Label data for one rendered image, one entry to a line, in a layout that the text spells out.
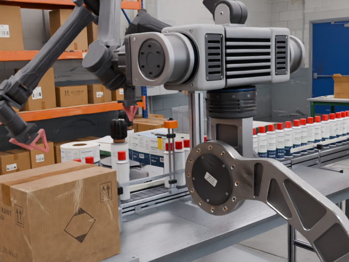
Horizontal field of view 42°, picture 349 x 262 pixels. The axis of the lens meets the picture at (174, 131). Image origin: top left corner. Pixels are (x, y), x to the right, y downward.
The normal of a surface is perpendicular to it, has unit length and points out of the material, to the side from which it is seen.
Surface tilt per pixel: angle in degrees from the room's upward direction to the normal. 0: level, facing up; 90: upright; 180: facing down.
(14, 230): 90
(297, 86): 90
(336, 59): 90
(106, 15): 48
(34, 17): 90
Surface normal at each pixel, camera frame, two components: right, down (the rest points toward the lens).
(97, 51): -0.57, -0.53
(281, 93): -0.71, 0.13
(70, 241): 0.72, 0.08
